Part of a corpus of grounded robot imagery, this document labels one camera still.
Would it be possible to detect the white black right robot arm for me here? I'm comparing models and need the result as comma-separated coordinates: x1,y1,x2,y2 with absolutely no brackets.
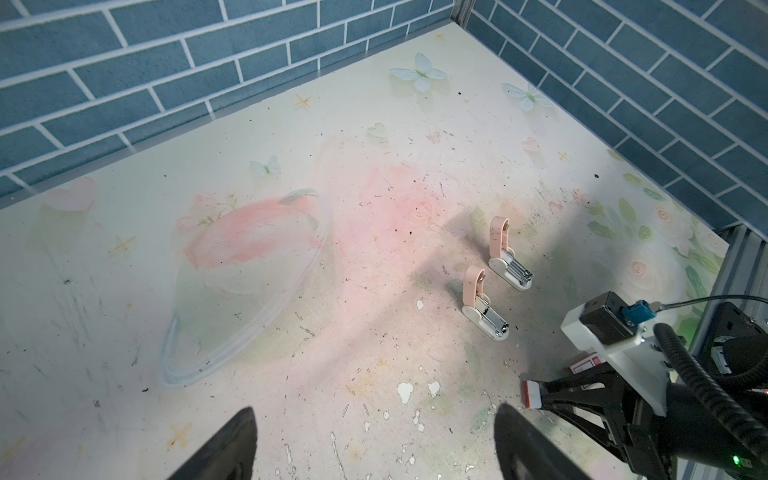
524,292,767,479

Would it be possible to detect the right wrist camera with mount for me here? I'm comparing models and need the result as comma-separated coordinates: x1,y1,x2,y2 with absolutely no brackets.
561,291,670,416

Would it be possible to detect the red staple box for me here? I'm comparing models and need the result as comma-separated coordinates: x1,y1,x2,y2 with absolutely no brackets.
569,353,604,374

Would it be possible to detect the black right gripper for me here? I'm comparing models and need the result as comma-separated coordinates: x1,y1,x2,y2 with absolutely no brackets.
541,363,676,479

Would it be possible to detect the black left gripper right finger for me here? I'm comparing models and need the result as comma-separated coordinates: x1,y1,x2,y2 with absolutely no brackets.
494,403,589,480

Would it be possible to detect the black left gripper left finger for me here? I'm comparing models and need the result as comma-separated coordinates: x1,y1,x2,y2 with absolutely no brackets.
169,406,258,480

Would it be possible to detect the aluminium corner post right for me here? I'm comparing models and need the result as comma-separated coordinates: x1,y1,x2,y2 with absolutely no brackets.
451,0,476,28

